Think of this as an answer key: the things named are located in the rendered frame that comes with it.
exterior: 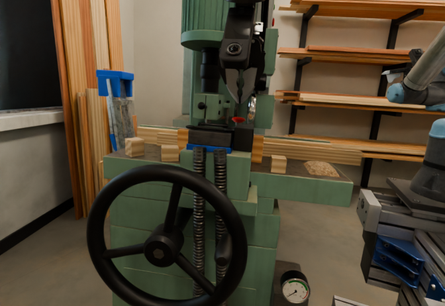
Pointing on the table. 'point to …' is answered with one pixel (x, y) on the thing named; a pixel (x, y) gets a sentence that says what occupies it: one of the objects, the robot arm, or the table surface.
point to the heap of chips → (320, 169)
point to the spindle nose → (210, 70)
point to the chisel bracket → (213, 109)
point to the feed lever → (264, 38)
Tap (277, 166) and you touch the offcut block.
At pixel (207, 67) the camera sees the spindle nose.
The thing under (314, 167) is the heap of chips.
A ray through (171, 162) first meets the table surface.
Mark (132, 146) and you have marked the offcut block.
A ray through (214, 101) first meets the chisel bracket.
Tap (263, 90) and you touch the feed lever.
